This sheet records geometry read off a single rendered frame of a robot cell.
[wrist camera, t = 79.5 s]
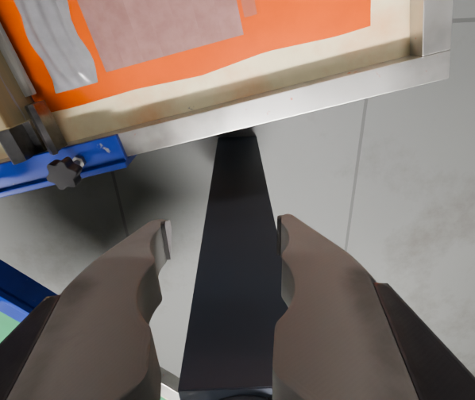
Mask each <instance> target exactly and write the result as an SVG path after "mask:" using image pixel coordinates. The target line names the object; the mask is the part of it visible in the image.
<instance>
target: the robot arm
mask: <svg viewBox="0 0 475 400"><path fill-rule="evenodd" d="M171 242H172V228H171V223H170V220H167V221H166V220H164V219H159V220H153V221H150V222H148V223H147V224H146V225H144V226H142V227H141V228H139V229H138V230H137V231H136V232H134V233H132V234H131V235H129V236H128V237H127V238H125V239H124V240H122V241H121V242H119V243H118V244H116V245H115V246H113V247H112V248H111V249H109V250H108V251H107V252H105V253H103V254H102V255H101V256H100V257H99V258H97V259H96V260H95V261H93V262H92V263H91V264H90V265H88V266H87V267H86V268H85V269H84V270H83V271H81V272H80V273H79V274H78V275H77V276H76V277H75V278H74V279H73V280H72V281H71V282H70V283H69V284H68V286H67V287H66V288H65V289H64V290H63V291H62V292H61V293H60V294H59V295H54V296H47V297H45V298H44V299H43V300H42V301H41V302H40V303H39V304H38V305H37V306H36V307H35V308H34V309H33V310H32V312H31V313H30V314H29V315H28V316H27V317H26V318H25V319H24V320H23V321H22V322H21V323H20V324H19V325H18V326H17V327H16V328H15V329H14V330H13V331H12V332H11V333H10V334H9V335H8V336H7V337H6V338H5V339H4V340H3V341H2V342H1V343H0V400H160V393H161V371H160V365H159V361H158V358H157V354H156V348H155V344H154V341H153V335H152V331H151V328H150V326H149V322H150V320H151V318H152V316H153V314H154V312H155V311H156V309H157V307H158V306H159V305H160V304H161V302H162V293H161V289H160V282H159V278H158V275H159V273H160V270H161V268H162V267H163V266H164V265H165V264H166V262H167V260H170V259H171ZM276 255H277V256H280V257H281V259H282V279H281V297H282V299H283V300H284V301H285V303H286V304H287V306H288V309H287V311H286V312H285V314H284V315H283V316H282V317H281V318H280V319H279V320H278V321H277V323H276V325H275V332H274V345H273V358H272V398H266V397H263V396H257V395H237V396H231V397H228V398H222V399H219V400H475V377H474V376H473V374H472V373H471V372H470V371H469V370H468V369H467V368H466V367H465V365H464V364H463V363H462V362H461V361H460V360H459V359H458V358H457V357H456V356H455V355H454V354H453V353H452V352H451V350H449V349H448V347H446V346H445V345H444V343H443V342H442V341H441V340H440V339H439V338H438V337H437V336H436V335H435V334H434V332H433V331H432V330H431V329H430V328H429V327H428V326H427V325H426V324H425V323H424V322H423V320H422V319H421V318H420V317H419V316H418V315H417V314H416V313H415V312H414V311H413V309H412V308H411V307H410V306H409V305H408V304H407V303H406V302H405V301H404V300H403V299H402V298H401V297H400V296H399V295H398V294H397V293H396V292H395V291H394V290H393V289H392V287H391V286H390V285H389V284H388V283H378V282H377V281H376V280H375V279H374V278H373V277H372V276H371V275H370V274H369V273H368V272H367V270H366V269H365V268H364V267H363V266H362V265H361V264H360V263H359V262H358V261H357V260H356V259H354V258H353V257H352V256H351V255H350V254H349V253H348V252H347V251H345V250H344V249H342V248H341V247H339V246H338V245H336V244H335V243H334V242H332V241H331V240H329V239H327V238H326V237H324V236H323V235H322V234H321V233H319V232H317V231H316V230H314V229H313V228H312V227H310V226H309V225H307V224H305V223H304V222H302V221H301V220H300V219H298V218H297V217H295V216H293V215H292V214H289V213H287V214H284V215H279V216H277V239H276Z"/></svg>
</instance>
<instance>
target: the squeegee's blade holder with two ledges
mask: <svg viewBox="0 0 475 400"><path fill-rule="evenodd" d="M0 51H1V53H2V55H3V56H4V58H5V60H6V62H7V64H8V66H9V68H10V70H11V71H12V73H13V75H14V78H15V79H16V81H17V83H18V85H19V87H20V88H21V91H22V93H23V95H24V96H25V97H28V96H30V95H34V94H36V93H37V92H36V91H35V89H34V87H33V85H32V83H31V81H30V79H29V77H28V76H27V74H26V72H25V69H24V68H23V66H22V64H21V61H20V60H19V58H18V56H17V53H16V52H15V50H14V47H13V45H12V44H11V42H10V40H9V38H8V36H7V35H6V32H5V30H4V28H3V27H2V24H1V22H0Z"/></svg>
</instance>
